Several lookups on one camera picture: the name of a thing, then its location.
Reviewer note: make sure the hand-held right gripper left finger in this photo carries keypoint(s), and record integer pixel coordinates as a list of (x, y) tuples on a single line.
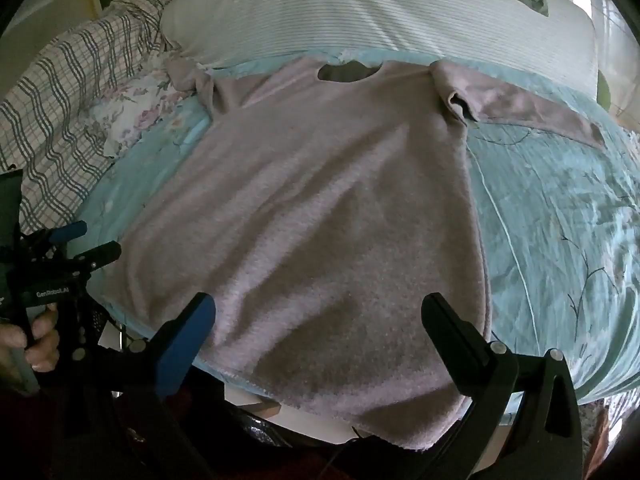
[(186, 340)]

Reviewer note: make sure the window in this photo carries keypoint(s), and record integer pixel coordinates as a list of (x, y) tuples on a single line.
[(607, 25)]

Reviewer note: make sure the white striped bed sheet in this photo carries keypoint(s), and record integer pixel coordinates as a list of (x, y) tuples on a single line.
[(375, 10)]

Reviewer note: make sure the plaid cloth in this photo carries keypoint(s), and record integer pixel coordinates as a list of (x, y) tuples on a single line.
[(60, 100)]

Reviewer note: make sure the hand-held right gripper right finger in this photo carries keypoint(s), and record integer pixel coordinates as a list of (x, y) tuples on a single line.
[(462, 355)]

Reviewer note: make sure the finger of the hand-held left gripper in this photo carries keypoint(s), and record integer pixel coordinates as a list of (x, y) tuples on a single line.
[(67, 231), (102, 254)]

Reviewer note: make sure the beige pillow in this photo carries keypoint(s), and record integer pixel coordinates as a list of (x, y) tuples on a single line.
[(325, 210)]

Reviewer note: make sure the white floral pillow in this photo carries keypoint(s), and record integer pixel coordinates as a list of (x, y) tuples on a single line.
[(135, 105)]

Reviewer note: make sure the person's left hand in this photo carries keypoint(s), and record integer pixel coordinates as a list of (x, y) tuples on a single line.
[(42, 345)]

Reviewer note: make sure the teal floral quilt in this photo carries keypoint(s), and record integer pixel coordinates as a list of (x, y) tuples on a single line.
[(550, 210)]

